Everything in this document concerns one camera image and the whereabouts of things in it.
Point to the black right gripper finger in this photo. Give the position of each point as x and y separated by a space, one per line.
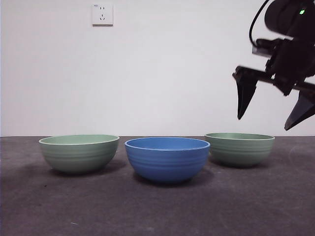
304 108
246 93

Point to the green ribbed bowl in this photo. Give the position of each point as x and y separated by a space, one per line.
240 151
78 155

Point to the blue ribbed bowl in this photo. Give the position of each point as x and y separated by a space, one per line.
167 162

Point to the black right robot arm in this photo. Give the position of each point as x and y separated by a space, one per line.
283 17

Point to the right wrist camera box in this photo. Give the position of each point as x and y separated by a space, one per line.
258 50

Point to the white wall socket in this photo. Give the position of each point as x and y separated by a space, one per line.
102 14

